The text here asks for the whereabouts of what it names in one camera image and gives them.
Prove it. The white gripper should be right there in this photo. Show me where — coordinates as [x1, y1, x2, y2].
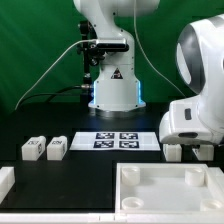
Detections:
[159, 98, 224, 145]

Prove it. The white square table top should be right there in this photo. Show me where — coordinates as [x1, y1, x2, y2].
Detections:
[115, 163, 224, 214]

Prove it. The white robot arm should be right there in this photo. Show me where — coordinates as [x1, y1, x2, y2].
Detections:
[73, 0, 224, 145]

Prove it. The white sheet with AprilTags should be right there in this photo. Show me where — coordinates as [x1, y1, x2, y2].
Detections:
[70, 132, 160, 151]

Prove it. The white L-shaped obstacle fence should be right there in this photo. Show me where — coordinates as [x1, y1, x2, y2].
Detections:
[0, 165, 224, 224]

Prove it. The black cable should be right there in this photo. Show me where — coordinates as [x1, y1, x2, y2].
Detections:
[18, 84, 94, 109]

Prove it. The grey cable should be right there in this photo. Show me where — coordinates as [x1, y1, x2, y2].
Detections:
[14, 38, 98, 111]

